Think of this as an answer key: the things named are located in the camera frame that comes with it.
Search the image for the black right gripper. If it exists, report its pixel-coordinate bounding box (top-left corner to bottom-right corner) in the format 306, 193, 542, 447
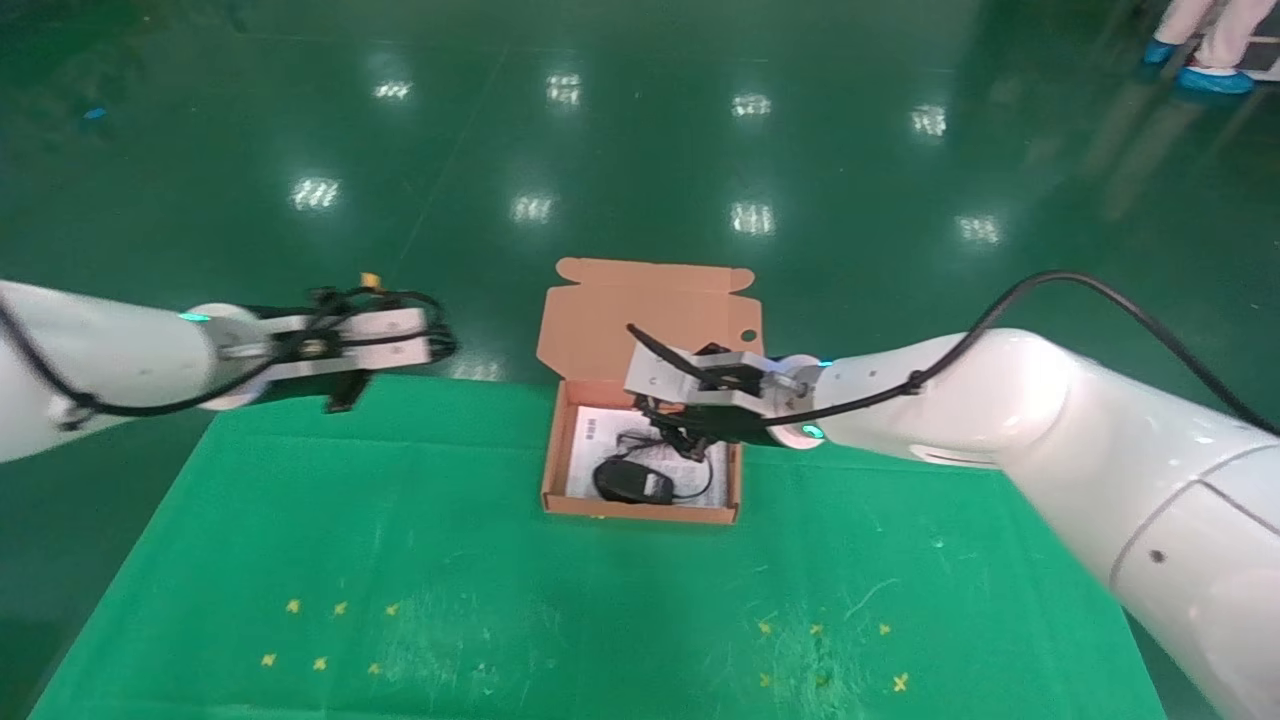
645, 402, 779, 463

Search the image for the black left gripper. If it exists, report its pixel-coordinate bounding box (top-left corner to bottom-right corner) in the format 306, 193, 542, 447
300, 312, 459, 414

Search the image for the black wired computer mouse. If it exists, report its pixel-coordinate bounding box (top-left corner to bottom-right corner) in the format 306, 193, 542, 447
592, 445, 718, 505

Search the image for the orange cardboard box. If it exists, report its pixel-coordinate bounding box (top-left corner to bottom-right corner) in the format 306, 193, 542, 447
537, 257, 767, 526

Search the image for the white printed paper sheet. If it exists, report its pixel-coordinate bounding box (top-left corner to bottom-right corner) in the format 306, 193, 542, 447
565, 404, 730, 508

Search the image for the green table mat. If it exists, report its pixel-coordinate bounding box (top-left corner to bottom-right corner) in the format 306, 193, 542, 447
28, 375, 1169, 720

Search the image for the person in white trousers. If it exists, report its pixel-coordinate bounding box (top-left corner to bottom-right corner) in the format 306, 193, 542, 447
1150, 0, 1280, 73

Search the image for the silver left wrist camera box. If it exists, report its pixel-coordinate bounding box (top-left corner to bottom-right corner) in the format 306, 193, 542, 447
262, 307, 434, 382

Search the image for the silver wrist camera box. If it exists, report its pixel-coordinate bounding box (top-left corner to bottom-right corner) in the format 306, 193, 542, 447
624, 345, 774, 409
262, 307, 434, 382

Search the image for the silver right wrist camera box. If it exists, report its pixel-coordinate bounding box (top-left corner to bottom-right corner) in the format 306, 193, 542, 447
624, 345, 774, 409

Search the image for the short stiff black cable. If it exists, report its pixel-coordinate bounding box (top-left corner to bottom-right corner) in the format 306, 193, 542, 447
626, 322, 704, 384

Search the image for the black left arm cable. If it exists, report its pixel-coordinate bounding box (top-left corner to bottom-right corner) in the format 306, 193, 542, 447
0, 286, 457, 421

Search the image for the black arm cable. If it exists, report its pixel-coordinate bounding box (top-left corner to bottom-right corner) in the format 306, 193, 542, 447
0, 286, 457, 421
780, 269, 1280, 439

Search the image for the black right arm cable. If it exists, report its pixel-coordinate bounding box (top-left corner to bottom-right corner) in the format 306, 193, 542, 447
780, 269, 1280, 439

